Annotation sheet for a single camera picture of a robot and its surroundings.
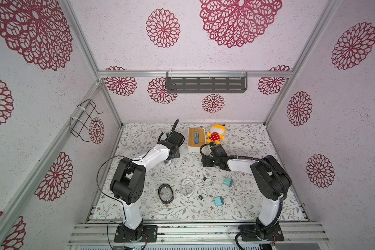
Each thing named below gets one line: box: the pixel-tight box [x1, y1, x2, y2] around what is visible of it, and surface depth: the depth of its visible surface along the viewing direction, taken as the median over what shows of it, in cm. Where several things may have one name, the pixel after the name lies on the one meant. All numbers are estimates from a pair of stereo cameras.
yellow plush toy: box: [206, 123, 227, 145], surface depth 110 cm
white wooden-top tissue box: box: [187, 127, 206, 153], surface depth 109 cm
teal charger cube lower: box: [213, 196, 224, 207], surface depth 84 cm
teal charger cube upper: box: [223, 177, 234, 187], surface depth 91 cm
